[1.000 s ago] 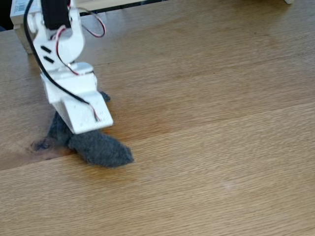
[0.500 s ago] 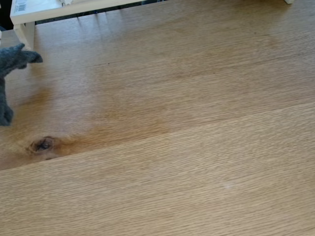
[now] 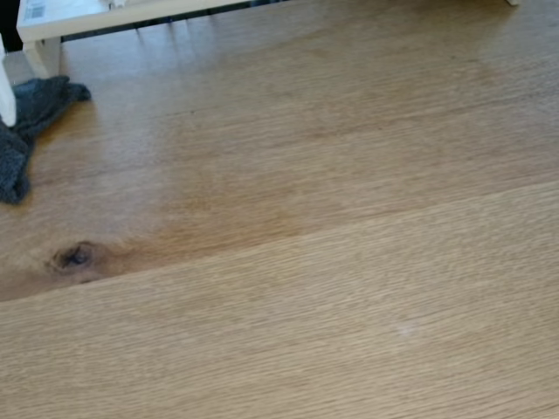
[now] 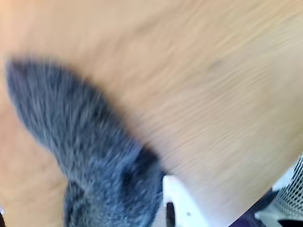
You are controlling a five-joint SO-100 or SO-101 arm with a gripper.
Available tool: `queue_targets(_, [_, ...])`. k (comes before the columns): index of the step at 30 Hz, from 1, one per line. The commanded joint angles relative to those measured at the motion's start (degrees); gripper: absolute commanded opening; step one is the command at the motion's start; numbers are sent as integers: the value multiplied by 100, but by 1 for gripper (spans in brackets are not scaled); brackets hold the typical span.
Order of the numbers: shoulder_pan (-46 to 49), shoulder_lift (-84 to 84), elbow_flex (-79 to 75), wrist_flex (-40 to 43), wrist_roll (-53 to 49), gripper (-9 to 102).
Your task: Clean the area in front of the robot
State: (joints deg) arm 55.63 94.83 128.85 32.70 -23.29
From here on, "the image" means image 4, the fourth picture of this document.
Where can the white mesh basket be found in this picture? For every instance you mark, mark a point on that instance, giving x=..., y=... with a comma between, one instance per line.
x=291, y=189

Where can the grey fluffy sock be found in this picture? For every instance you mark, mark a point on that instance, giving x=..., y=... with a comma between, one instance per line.
x=71, y=118

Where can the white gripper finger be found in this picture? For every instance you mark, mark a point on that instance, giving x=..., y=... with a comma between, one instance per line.
x=182, y=203

